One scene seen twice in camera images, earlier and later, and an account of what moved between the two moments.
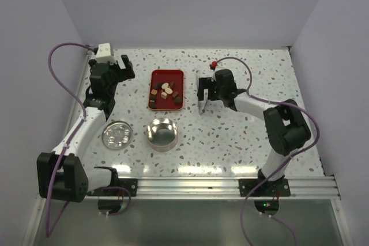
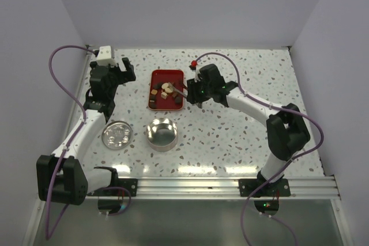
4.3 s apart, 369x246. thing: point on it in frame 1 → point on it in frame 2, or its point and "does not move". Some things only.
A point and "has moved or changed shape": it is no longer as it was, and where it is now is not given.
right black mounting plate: [279, 188] does not move
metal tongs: [202, 105] has moved or changed shape
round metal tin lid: [116, 135] does not move
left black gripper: [124, 74] does not move
